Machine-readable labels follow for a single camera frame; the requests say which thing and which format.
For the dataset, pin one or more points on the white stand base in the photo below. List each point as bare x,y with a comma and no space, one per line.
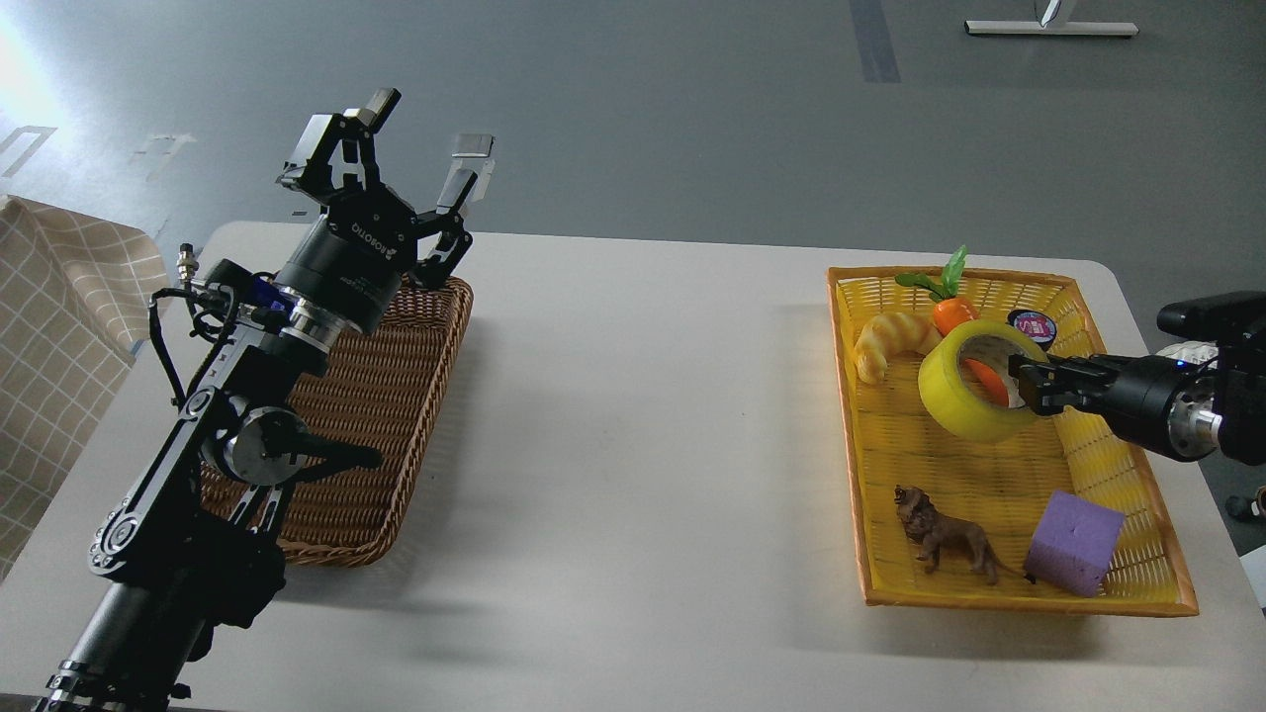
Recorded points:
1052,19

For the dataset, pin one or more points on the yellow plastic basket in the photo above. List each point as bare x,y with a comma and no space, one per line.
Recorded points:
1005,486

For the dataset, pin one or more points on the toy croissant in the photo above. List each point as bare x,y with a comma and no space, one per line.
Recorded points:
887,335

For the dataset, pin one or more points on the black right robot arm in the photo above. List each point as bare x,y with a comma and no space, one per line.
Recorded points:
1234,322

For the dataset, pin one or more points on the toy carrot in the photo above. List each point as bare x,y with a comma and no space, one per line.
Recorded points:
951,309

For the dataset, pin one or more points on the white sneaker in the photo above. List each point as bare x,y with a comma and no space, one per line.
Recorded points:
1198,352

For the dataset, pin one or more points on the beige checkered cloth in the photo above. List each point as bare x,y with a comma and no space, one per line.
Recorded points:
74,291

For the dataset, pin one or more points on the purple foam cube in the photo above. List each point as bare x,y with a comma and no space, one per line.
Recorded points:
1074,543

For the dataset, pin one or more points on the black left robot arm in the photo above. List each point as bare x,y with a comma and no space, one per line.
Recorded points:
194,543

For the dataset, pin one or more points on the small jar with pink lid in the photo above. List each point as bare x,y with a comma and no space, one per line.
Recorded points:
1037,326

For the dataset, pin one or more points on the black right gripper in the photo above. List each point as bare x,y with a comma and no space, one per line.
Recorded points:
1161,404

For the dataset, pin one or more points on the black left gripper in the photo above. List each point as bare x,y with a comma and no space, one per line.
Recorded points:
353,259

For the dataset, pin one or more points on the brown toy lion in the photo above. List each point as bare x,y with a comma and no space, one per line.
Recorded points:
932,530

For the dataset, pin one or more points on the brown wicker basket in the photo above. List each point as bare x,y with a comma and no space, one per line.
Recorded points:
382,391

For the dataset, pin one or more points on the yellow tape roll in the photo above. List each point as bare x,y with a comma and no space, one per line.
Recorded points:
949,400

